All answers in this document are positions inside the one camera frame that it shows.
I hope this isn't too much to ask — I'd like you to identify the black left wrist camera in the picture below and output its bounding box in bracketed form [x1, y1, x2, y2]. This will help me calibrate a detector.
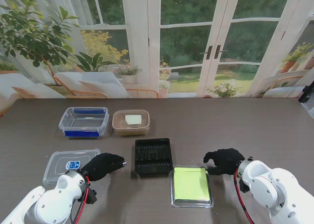
[84, 187, 98, 205]

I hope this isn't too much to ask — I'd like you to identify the large clear lid blue sticker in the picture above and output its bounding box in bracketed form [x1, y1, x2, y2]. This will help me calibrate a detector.
[42, 148, 102, 187]

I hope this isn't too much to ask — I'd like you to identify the red cable on right arm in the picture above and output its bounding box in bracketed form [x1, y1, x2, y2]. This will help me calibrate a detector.
[233, 169, 256, 224]

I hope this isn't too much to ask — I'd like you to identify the brown translucent container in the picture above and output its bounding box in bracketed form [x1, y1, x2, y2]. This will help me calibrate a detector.
[112, 109, 151, 137]

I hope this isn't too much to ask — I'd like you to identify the red cable on arm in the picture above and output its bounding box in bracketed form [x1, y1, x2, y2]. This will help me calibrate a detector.
[233, 169, 256, 224]
[72, 176, 91, 224]

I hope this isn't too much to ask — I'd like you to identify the clear container with blue clips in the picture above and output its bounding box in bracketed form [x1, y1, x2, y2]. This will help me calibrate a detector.
[58, 107, 110, 138]

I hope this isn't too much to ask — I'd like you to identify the black tripod stand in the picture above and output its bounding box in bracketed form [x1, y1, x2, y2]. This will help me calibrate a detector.
[298, 85, 314, 103]

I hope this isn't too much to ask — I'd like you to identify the red cable on left arm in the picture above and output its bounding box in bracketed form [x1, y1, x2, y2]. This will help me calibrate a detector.
[72, 176, 91, 224]

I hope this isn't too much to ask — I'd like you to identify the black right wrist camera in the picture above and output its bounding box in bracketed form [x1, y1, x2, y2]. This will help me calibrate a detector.
[239, 179, 250, 193]

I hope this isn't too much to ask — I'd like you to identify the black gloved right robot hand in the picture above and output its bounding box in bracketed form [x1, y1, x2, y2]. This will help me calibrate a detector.
[203, 148, 246, 177]

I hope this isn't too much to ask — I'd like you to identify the black plastic container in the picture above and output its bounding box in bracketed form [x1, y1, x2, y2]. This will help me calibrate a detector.
[134, 137, 174, 178]

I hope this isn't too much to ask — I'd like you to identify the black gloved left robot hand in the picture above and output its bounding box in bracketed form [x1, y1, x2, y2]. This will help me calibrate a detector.
[79, 152, 127, 182]

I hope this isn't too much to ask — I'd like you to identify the clear lid with green sheet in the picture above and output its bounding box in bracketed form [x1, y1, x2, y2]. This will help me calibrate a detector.
[169, 166, 214, 208]

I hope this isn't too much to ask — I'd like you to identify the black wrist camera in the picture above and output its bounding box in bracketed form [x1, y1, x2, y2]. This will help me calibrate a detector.
[84, 187, 98, 205]
[239, 179, 250, 193]

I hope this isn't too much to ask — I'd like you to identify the small clear lid white label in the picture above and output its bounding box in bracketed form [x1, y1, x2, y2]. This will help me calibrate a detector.
[112, 109, 150, 131]

